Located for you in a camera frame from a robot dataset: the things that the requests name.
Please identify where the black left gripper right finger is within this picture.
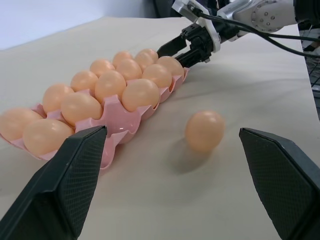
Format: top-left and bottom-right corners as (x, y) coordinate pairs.
(239, 127), (320, 240)

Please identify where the pink plastic egg tray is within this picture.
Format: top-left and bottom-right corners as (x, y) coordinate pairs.
(0, 66), (190, 169)

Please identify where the black wire rack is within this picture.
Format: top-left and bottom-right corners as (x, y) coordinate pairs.
(301, 19), (320, 101)

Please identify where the beige plastic egg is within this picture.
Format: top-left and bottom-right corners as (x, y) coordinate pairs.
(121, 78), (160, 112)
(142, 63), (173, 89)
(157, 56), (185, 77)
(94, 70), (127, 104)
(60, 92), (103, 127)
(134, 48), (159, 71)
(112, 50), (134, 66)
(70, 70), (99, 92)
(89, 58), (117, 77)
(42, 83), (75, 114)
(22, 119), (75, 155)
(115, 58), (143, 82)
(0, 108), (44, 141)
(184, 110), (226, 153)

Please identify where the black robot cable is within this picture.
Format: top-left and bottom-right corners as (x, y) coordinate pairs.
(214, 17), (320, 58)
(193, 7), (320, 41)

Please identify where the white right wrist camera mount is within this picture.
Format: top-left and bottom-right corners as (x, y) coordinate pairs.
(172, 0), (221, 53)

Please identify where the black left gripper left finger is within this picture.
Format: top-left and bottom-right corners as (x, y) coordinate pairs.
(0, 125), (108, 240)

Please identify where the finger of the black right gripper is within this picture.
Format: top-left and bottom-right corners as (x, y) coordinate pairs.
(175, 49), (202, 68)
(156, 35), (189, 56)

